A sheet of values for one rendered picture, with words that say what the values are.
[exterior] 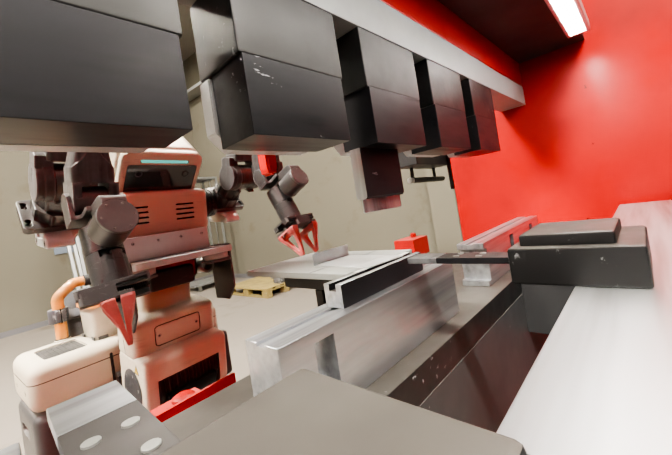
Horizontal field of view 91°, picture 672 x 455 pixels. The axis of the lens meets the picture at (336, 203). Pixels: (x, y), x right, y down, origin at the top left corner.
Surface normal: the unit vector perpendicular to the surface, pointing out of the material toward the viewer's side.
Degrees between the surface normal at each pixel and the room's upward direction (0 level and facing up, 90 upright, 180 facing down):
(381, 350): 90
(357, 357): 90
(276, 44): 90
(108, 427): 0
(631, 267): 90
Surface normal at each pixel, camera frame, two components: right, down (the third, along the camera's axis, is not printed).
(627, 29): -0.68, 0.09
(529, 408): -0.15, -0.99
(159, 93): 0.72, -0.12
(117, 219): 0.67, -0.47
